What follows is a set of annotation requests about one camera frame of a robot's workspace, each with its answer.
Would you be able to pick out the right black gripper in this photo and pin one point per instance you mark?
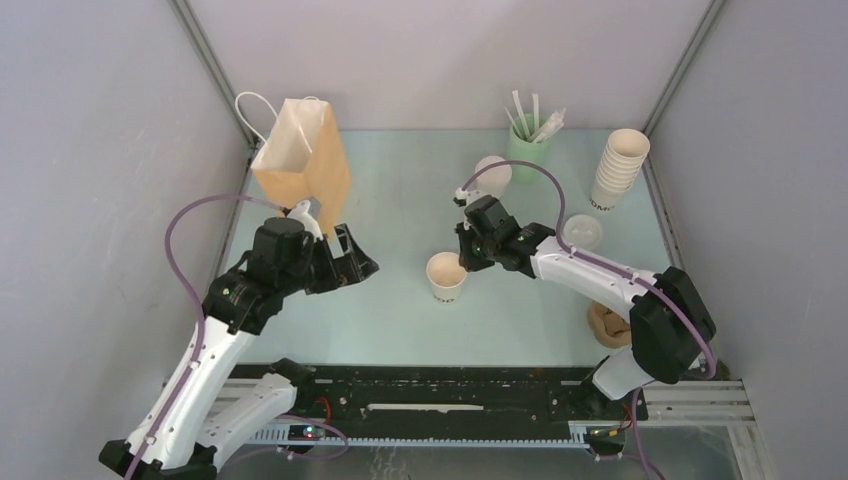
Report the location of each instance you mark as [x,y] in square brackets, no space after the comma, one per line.
[467,260]

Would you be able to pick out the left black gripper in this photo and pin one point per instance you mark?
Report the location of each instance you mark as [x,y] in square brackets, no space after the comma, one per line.
[354,266]

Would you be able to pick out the white paper cup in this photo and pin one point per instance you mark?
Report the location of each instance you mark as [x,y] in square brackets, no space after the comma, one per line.
[446,276]
[494,181]

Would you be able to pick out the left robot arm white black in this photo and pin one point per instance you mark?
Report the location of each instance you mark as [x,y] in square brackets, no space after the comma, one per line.
[178,439]

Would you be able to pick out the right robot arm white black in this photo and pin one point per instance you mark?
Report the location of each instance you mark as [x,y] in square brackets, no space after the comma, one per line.
[669,323]

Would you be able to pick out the brown paper takeout bag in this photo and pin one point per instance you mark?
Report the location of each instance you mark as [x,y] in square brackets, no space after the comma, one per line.
[304,158]

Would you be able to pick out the stack of white plastic lids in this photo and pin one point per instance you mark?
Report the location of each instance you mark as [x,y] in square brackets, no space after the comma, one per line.
[583,231]

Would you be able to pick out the green straw holder cup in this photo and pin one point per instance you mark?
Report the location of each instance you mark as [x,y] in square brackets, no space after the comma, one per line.
[521,150]

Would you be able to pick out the brown pulp cup carrier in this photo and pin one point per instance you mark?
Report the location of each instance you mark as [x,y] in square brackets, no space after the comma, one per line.
[609,329]

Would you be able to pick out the wrapped straw leftmost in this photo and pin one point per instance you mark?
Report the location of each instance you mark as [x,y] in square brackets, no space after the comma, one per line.
[520,115]

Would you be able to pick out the stack of white paper cups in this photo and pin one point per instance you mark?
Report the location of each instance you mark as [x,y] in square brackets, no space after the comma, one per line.
[620,164]

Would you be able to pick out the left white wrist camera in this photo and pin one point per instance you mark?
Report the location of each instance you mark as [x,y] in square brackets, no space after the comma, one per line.
[303,213]

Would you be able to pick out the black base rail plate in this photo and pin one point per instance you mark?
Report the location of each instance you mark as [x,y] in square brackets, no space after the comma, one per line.
[477,403]

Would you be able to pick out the white cable duct strip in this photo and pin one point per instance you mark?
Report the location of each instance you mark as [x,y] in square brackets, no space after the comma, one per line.
[274,434]

